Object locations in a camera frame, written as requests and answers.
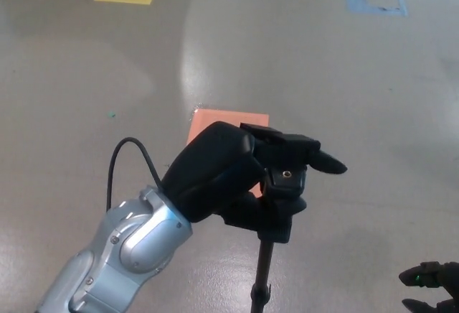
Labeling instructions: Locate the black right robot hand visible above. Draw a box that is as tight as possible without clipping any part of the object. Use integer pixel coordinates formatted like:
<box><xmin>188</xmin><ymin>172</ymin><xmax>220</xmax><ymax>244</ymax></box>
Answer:
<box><xmin>398</xmin><ymin>261</ymin><xmax>459</xmax><ymax>313</ymax></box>

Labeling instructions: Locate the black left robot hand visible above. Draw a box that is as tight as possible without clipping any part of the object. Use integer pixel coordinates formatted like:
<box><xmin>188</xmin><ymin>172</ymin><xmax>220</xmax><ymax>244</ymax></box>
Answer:
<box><xmin>160</xmin><ymin>121</ymin><xmax>348</xmax><ymax>233</ymax></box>

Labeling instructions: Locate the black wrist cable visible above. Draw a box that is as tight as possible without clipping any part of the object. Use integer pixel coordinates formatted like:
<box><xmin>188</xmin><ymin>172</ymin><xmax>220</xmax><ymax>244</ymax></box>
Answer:
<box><xmin>106</xmin><ymin>136</ymin><xmax>164</xmax><ymax>212</ymax></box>

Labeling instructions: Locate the black phone stand tripod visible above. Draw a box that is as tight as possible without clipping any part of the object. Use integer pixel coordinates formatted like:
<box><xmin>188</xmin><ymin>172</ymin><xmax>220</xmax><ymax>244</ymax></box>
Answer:
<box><xmin>250</xmin><ymin>164</ymin><xmax>308</xmax><ymax>313</ymax></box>

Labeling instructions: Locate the orange rectangular floor marking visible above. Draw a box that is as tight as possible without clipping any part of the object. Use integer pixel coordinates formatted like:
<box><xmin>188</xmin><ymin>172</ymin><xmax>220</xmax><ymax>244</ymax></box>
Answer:
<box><xmin>186</xmin><ymin>108</ymin><xmax>270</xmax><ymax>197</ymax></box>

